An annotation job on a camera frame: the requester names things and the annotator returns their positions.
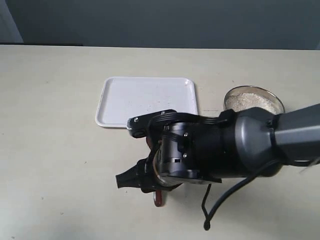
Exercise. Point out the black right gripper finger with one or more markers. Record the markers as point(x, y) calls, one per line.
point(139, 176)

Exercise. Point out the white rectangular plastic tray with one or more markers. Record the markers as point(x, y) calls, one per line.
point(125, 97)

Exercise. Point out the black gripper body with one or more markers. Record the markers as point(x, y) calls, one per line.
point(184, 152)

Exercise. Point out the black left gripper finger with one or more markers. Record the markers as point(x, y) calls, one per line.
point(140, 126)

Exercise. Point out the white granular powder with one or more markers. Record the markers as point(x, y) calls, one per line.
point(246, 101)

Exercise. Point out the dark red wooden spoon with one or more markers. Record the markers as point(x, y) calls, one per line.
point(158, 194)

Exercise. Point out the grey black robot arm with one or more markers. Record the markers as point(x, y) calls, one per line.
point(256, 141)

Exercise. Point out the steel bowl with rice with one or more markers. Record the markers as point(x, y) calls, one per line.
point(253, 90)

